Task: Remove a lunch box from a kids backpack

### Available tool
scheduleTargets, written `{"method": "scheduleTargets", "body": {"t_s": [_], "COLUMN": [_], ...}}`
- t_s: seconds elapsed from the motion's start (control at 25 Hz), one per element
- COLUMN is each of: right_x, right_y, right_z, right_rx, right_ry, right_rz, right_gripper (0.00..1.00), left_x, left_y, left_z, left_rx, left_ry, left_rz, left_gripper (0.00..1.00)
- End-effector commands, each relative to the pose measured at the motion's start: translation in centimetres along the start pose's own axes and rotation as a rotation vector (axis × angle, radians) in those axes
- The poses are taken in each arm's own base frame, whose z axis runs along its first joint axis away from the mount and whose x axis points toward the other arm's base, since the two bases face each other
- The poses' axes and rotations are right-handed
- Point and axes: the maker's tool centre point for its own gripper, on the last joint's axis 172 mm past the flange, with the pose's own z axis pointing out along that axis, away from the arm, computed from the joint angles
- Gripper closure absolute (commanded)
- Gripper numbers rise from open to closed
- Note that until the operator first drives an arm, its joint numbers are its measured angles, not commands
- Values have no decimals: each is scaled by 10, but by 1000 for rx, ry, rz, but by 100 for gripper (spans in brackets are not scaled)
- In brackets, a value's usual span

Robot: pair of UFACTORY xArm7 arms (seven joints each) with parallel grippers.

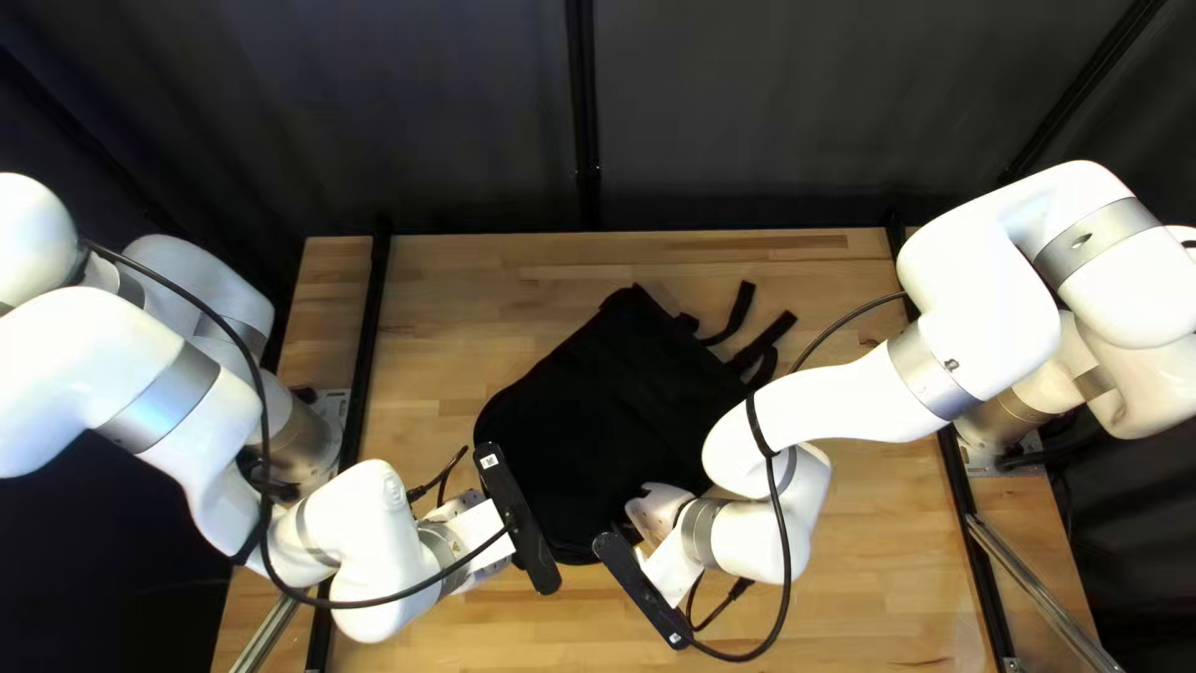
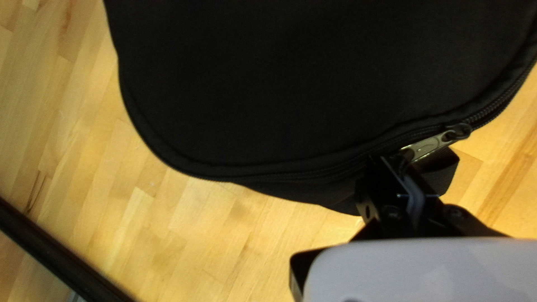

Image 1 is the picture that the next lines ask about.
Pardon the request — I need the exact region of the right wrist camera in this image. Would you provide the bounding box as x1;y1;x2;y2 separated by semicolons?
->
592;531;693;650

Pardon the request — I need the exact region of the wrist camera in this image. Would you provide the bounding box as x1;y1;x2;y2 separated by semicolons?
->
592;531;693;650
473;444;564;596

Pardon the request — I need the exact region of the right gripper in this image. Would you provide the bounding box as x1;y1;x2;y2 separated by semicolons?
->
624;481;700;550

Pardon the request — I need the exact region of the black frame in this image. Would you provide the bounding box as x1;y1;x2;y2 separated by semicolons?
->
229;0;1160;673

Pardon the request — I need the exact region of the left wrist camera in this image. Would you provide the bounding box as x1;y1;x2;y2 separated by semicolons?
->
473;444;564;596

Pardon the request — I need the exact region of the black backpack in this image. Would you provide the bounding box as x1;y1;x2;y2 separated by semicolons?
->
472;279;800;568

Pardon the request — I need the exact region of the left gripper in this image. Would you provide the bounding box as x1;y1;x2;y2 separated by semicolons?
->
425;492;517;585

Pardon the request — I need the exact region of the black cable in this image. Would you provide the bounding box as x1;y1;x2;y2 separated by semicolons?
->
677;292;912;663
84;241;515;611

